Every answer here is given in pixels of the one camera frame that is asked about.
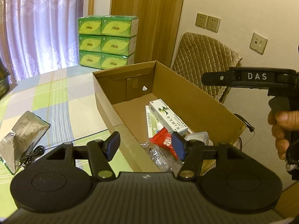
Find white medicine box blue stripe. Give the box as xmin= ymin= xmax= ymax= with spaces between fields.
xmin=149 ymin=99 xmax=188 ymax=136

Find red candy wrapper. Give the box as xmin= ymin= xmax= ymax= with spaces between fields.
xmin=149 ymin=127 xmax=178 ymax=160

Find green white medicine box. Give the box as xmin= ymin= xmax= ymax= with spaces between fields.
xmin=145 ymin=106 xmax=163 ymax=139

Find black audio cable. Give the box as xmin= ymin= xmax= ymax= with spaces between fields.
xmin=19 ymin=144 xmax=46 ymax=169

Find silver foil pouch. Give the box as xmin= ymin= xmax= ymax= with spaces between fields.
xmin=1 ymin=111 xmax=51 ymax=175

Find person's right hand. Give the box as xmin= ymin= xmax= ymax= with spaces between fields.
xmin=268 ymin=111 xmax=299 ymax=160

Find white plastic container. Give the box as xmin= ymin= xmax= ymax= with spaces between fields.
xmin=184 ymin=131 xmax=213 ymax=146

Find clear plastic bag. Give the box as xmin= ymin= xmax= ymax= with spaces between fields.
xmin=140 ymin=142 xmax=183 ymax=175

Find quilted beige chair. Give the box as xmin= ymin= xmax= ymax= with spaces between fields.
xmin=171 ymin=32 xmax=242 ymax=103

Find brown cardboard box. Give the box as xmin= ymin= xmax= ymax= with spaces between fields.
xmin=93 ymin=61 xmax=245 ymax=172

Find checked tablecloth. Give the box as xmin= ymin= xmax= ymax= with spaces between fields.
xmin=0 ymin=66 xmax=131 ymax=215

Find wooden door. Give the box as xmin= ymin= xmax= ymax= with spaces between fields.
xmin=110 ymin=0 xmax=184 ymax=67

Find green tissue pack stack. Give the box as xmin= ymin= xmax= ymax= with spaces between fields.
xmin=78 ymin=15 xmax=139 ymax=69

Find dark green food container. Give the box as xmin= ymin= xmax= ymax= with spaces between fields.
xmin=0 ymin=60 xmax=10 ymax=98

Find purple curtain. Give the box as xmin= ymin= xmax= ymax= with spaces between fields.
xmin=1 ymin=0 xmax=83 ymax=82

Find single wall socket plate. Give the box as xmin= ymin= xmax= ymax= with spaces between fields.
xmin=249 ymin=33 xmax=268 ymax=55

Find double wall socket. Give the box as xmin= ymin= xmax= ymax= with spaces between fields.
xmin=195 ymin=13 xmax=221 ymax=33

